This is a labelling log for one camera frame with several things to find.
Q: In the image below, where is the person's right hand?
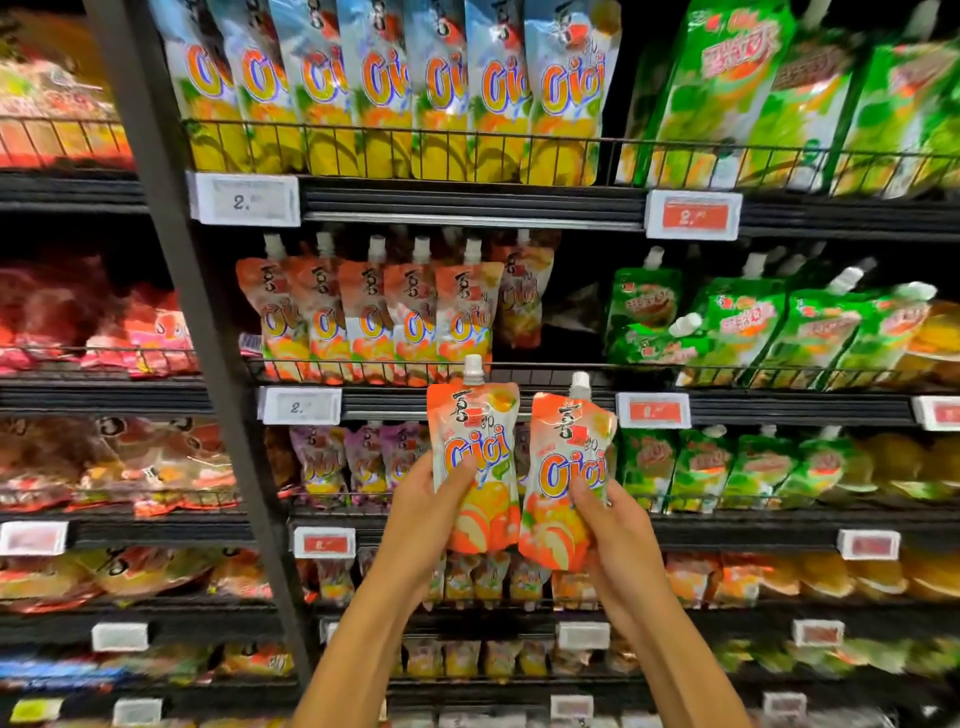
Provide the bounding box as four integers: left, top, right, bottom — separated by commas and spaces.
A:
570, 472, 669, 624

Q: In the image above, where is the person's left hand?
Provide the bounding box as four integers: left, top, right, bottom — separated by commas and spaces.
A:
372, 447, 482, 602

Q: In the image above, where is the row of orange Cici pouches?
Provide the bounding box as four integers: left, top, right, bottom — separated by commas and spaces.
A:
235, 225, 557, 386

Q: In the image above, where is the black metal store shelf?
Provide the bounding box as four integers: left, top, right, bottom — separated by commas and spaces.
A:
0, 0, 960, 728

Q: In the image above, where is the row of blue Cici pouches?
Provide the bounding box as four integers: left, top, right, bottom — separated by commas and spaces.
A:
150, 0, 624, 189

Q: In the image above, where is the person's right forearm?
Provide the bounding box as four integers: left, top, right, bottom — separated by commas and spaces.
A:
600, 592, 752, 728

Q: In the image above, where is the person's left forearm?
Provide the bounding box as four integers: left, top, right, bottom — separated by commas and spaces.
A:
292, 577, 452, 728

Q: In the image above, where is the row of small multicolour pouches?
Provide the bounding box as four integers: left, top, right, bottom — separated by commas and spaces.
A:
315, 547, 602, 611

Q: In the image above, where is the row of purple pouches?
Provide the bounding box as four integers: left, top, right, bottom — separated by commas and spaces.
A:
289, 424, 429, 506

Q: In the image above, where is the row of small yellow pouches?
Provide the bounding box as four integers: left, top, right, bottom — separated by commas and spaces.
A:
397, 633, 639, 678

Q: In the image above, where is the row of small green pouches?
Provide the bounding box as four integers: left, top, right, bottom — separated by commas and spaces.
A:
712, 636, 960, 678

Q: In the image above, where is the row of yellow-green bags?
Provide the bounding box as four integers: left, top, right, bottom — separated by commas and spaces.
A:
0, 546, 281, 614

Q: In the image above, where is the row of clear red-print bags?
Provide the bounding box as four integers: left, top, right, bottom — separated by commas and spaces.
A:
0, 417, 245, 518

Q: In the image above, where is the row of red bags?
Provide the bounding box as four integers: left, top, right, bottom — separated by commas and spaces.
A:
0, 255, 200, 377

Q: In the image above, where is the yellow price tag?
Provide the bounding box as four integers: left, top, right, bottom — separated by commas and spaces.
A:
10, 697, 65, 723

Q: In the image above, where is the row of orange bags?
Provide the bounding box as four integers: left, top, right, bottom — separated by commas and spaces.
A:
0, 15, 134, 167

